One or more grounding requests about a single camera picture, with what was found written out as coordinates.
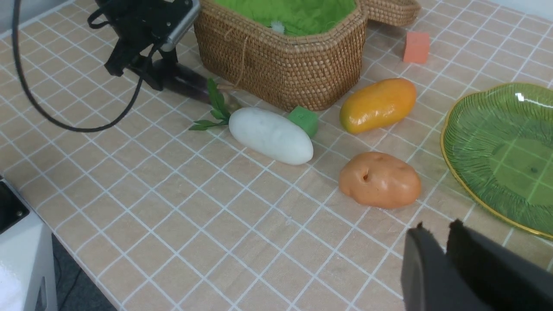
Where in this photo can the brown toy potato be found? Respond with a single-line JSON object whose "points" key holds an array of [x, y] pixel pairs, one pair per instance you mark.
{"points": [[379, 180]]}

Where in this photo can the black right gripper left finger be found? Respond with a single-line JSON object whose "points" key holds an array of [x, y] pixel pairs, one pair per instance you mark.
{"points": [[429, 280]]}

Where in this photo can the orange foam cube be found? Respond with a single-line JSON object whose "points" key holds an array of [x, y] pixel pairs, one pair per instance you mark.
{"points": [[416, 47]]}

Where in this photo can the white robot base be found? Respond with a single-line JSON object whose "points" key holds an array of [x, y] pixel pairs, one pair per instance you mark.
{"points": [[27, 275]]}

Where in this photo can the white toy radish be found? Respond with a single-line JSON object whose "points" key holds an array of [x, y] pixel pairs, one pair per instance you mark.
{"points": [[263, 131]]}

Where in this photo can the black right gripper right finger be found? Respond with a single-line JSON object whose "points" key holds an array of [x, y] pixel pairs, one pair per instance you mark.
{"points": [[501, 278]]}

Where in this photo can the green foam cube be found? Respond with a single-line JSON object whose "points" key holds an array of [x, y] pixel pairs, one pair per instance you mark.
{"points": [[305, 119]]}

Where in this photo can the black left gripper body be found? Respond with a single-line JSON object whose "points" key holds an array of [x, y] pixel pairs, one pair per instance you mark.
{"points": [[140, 23]]}

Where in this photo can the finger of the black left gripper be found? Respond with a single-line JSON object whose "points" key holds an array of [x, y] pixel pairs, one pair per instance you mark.
{"points": [[160, 74], [124, 55]]}

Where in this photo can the yellow orange toy mango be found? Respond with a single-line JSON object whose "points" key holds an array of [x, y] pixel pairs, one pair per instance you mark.
{"points": [[378, 105]]}

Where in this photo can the woven wicker basket lid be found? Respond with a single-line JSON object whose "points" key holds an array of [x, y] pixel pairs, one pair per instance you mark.
{"points": [[391, 12]]}

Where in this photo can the green glass leaf plate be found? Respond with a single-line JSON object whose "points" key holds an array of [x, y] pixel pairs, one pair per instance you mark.
{"points": [[497, 144]]}

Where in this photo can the woven wicker basket green lining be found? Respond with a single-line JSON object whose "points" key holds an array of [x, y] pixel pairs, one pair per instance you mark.
{"points": [[313, 71]]}

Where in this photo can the purple toy eggplant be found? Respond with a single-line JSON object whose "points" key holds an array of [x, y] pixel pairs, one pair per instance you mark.
{"points": [[192, 85]]}

